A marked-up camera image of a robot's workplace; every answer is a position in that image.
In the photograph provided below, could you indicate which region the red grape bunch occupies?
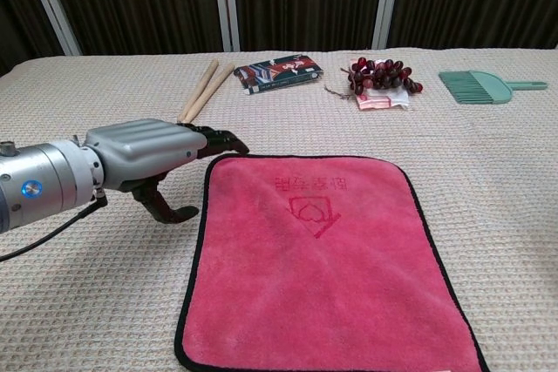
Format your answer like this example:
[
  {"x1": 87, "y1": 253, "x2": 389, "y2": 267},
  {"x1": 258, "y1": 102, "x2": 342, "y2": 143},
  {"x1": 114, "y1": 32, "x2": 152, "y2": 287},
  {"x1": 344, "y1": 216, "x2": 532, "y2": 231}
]
[{"x1": 323, "y1": 57, "x2": 424, "y2": 101}]

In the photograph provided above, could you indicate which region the pink cloth black trim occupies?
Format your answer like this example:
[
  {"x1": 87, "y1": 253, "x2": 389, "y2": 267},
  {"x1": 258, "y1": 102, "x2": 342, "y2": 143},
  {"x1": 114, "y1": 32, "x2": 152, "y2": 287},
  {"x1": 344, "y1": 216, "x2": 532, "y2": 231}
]
[{"x1": 174, "y1": 153, "x2": 492, "y2": 372}]

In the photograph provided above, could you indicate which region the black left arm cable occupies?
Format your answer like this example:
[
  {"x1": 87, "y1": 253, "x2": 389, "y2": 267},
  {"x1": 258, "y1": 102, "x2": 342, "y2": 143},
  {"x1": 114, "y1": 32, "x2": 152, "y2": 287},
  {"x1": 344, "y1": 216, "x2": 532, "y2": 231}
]
[{"x1": 0, "y1": 196, "x2": 109, "y2": 262}]

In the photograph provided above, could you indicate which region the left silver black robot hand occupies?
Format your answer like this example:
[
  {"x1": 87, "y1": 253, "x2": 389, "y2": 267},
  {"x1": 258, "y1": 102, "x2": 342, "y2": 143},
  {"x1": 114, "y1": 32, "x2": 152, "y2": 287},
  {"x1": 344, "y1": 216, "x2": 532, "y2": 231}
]
[{"x1": 82, "y1": 118, "x2": 250, "y2": 224}]

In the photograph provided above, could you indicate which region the pink white snack packet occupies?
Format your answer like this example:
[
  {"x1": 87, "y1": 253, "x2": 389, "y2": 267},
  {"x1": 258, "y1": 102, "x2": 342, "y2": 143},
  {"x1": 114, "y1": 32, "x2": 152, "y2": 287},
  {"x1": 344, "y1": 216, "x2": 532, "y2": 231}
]
[{"x1": 355, "y1": 57, "x2": 412, "y2": 112}]

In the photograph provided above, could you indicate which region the beige textured table covering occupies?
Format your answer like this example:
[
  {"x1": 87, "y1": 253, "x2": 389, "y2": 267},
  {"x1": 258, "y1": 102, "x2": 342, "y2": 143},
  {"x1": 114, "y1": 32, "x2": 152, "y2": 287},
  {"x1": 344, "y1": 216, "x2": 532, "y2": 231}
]
[{"x1": 0, "y1": 46, "x2": 558, "y2": 372}]

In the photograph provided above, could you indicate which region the white partition post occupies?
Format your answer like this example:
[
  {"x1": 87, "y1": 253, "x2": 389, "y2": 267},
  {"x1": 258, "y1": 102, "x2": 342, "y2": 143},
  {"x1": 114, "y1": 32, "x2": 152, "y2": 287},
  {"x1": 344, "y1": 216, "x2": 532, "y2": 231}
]
[
  {"x1": 19, "y1": 0, "x2": 83, "y2": 57},
  {"x1": 371, "y1": 0, "x2": 405, "y2": 50},
  {"x1": 211, "y1": 0, "x2": 242, "y2": 53}
]

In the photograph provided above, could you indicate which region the green hand brush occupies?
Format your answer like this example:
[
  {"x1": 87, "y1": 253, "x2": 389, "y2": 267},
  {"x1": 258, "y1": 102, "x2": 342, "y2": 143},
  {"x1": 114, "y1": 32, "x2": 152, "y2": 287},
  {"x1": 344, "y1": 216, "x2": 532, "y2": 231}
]
[{"x1": 438, "y1": 70, "x2": 549, "y2": 106}]

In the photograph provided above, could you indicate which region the dark printed card box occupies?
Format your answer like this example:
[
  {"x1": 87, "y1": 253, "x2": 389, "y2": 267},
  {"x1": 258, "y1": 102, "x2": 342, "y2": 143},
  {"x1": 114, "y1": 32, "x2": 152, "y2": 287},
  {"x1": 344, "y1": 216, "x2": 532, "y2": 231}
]
[{"x1": 233, "y1": 52, "x2": 324, "y2": 97}]

